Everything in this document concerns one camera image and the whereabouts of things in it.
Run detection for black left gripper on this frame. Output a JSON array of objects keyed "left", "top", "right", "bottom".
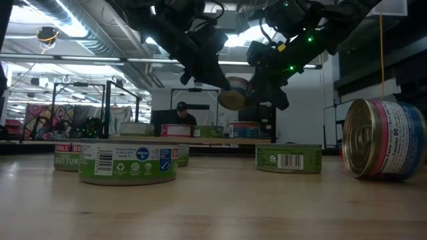
[{"left": 151, "top": 16, "right": 232, "bottom": 90}]

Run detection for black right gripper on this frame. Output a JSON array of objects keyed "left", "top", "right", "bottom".
[{"left": 247, "top": 40, "right": 308, "bottom": 111}]

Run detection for blue label gold lid can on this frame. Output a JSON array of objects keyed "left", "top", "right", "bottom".
[
  {"left": 228, "top": 121, "right": 261, "bottom": 139},
  {"left": 218, "top": 76, "right": 255, "bottom": 112},
  {"left": 342, "top": 98, "right": 427, "bottom": 182}
]

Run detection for green label tuna can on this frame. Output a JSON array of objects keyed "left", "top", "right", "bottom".
[
  {"left": 176, "top": 143, "right": 191, "bottom": 168},
  {"left": 78, "top": 138, "right": 179, "bottom": 187},
  {"left": 255, "top": 143, "right": 323, "bottom": 175},
  {"left": 53, "top": 139, "right": 83, "bottom": 173},
  {"left": 191, "top": 125, "right": 225, "bottom": 139}
]

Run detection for pink label silver lid can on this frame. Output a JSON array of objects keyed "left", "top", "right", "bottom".
[{"left": 160, "top": 123, "right": 192, "bottom": 139}]

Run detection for person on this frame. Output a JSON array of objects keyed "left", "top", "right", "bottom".
[{"left": 175, "top": 101, "right": 198, "bottom": 127}]

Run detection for black monitor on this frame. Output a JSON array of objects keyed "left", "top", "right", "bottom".
[{"left": 151, "top": 109, "right": 178, "bottom": 127}]

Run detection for white board panel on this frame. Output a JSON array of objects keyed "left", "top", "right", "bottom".
[{"left": 323, "top": 103, "right": 344, "bottom": 147}]

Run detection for grey hanging cloth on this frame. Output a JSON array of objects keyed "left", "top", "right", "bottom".
[{"left": 109, "top": 105, "right": 133, "bottom": 125}]

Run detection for dark machine green lights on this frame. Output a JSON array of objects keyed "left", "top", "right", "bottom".
[{"left": 71, "top": 116, "right": 103, "bottom": 139}]

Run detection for white ceiling box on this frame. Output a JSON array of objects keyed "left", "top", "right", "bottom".
[{"left": 372, "top": 0, "right": 408, "bottom": 17}]

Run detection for colourful patterned quilt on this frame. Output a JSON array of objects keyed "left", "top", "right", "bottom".
[{"left": 23, "top": 103, "right": 75, "bottom": 141}]

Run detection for black metal background frame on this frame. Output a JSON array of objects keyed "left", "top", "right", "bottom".
[
  {"left": 49, "top": 81, "right": 106, "bottom": 140},
  {"left": 169, "top": 87, "right": 220, "bottom": 127}
]

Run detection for silver ventilation duct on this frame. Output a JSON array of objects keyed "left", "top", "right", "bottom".
[{"left": 25, "top": 0, "right": 157, "bottom": 89}]

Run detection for long ceiling light rail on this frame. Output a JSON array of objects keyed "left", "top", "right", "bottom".
[{"left": 0, "top": 53, "right": 318, "bottom": 70}]

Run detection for black ceiling cable reel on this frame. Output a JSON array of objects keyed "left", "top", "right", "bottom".
[{"left": 36, "top": 26, "right": 60, "bottom": 44}]

